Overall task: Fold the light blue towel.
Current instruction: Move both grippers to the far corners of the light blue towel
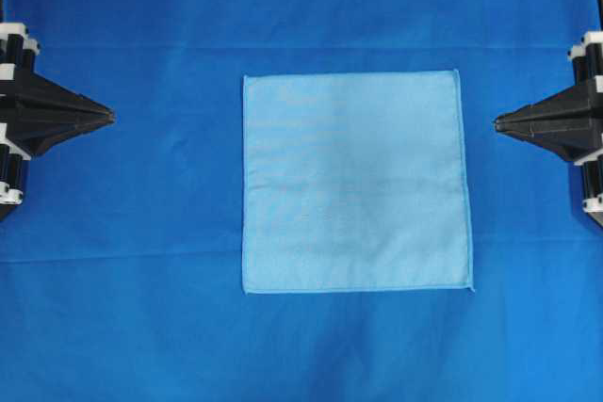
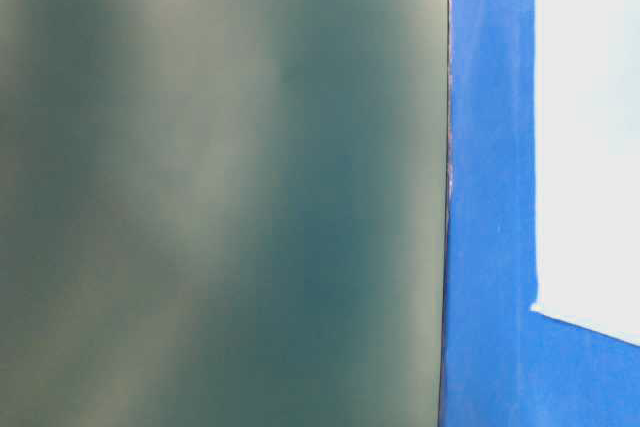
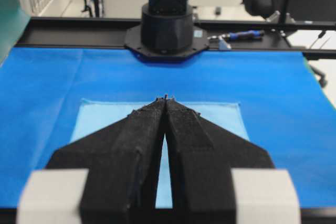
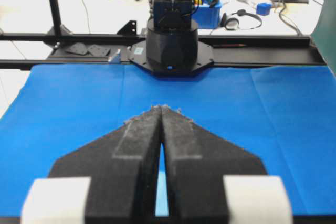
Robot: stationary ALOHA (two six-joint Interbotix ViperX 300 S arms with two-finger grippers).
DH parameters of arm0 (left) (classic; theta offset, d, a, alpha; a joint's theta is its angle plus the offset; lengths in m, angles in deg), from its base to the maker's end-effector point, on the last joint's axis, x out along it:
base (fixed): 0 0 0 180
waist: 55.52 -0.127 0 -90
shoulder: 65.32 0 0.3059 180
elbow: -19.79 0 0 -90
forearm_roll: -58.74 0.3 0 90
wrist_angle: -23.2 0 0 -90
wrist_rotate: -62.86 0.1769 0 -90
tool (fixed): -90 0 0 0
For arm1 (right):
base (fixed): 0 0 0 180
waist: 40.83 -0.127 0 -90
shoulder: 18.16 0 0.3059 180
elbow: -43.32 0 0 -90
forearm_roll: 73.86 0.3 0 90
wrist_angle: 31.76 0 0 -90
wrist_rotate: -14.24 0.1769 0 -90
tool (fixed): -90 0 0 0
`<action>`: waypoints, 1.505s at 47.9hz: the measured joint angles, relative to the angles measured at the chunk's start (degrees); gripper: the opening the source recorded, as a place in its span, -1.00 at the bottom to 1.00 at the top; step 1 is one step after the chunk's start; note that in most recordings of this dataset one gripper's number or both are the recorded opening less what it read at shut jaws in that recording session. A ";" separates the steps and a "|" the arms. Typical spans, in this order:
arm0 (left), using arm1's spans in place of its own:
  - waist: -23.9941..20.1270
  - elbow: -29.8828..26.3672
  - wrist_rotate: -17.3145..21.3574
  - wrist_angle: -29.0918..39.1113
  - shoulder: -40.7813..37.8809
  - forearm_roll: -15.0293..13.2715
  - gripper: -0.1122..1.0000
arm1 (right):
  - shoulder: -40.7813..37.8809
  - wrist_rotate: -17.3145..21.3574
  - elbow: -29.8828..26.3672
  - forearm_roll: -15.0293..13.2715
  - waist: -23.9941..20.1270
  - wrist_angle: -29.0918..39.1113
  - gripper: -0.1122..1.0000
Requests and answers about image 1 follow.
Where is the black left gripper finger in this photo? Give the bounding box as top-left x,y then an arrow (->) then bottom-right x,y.
1,72 -> 114,118
1,116 -> 115,159

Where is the light blue towel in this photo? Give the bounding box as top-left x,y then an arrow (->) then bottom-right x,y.
241,70 -> 474,294

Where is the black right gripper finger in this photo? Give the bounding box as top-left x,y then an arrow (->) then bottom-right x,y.
495,123 -> 602,162
494,79 -> 602,127

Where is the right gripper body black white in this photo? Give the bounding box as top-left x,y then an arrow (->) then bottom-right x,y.
568,31 -> 602,227

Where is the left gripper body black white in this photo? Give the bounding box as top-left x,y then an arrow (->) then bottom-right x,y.
1,22 -> 40,220

